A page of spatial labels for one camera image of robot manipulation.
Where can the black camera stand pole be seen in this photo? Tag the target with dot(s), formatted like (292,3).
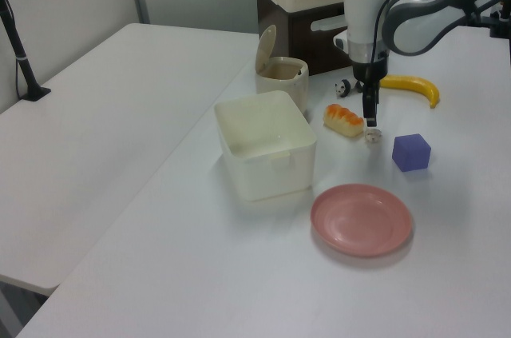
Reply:
(20,60)

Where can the pink plastic plate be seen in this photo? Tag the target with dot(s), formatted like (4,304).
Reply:
(361,220)

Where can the small panda figurine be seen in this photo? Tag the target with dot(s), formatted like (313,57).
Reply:
(343,88)

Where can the beige mini trash can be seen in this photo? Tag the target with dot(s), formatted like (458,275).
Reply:
(287,90)

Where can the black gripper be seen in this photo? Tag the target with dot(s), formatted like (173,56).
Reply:
(369,72)

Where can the purple cube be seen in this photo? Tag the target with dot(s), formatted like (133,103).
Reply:
(411,153)

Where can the brown and cream cabinet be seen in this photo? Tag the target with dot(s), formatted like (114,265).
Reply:
(311,50)

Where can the black table clamp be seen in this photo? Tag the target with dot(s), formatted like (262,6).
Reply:
(499,26)

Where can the orange glazed toy bread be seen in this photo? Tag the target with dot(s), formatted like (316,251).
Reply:
(343,120)

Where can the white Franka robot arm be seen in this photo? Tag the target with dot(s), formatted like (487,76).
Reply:
(361,10)

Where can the yellow toy banana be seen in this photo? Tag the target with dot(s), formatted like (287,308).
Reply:
(415,84)

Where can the white paper ball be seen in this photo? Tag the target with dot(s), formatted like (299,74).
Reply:
(373,137)

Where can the white square plastic box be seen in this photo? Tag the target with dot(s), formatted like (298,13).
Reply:
(271,178)

